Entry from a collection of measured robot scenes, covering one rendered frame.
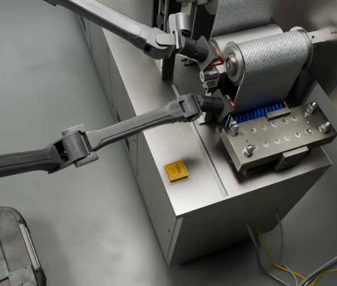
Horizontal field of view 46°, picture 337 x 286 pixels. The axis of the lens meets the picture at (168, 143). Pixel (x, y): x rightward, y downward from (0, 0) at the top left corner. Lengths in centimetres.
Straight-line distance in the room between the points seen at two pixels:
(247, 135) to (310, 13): 47
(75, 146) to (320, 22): 91
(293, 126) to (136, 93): 64
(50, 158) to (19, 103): 177
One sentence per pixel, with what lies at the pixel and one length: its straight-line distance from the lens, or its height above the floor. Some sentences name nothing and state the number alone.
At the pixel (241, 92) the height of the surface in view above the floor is 117.
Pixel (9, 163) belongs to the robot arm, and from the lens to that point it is 102.
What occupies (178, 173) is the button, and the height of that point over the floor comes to 92.
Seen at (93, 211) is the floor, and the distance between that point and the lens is 240.
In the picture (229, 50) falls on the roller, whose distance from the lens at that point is 135.
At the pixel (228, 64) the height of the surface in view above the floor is 126.
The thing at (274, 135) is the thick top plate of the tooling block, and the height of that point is 103.
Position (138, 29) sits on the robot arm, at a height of 141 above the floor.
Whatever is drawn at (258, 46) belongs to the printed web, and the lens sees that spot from 134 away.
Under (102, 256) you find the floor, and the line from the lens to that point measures 231.
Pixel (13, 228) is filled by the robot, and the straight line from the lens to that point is 219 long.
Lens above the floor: 223
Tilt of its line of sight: 59 degrees down
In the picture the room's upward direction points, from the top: 8 degrees clockwise
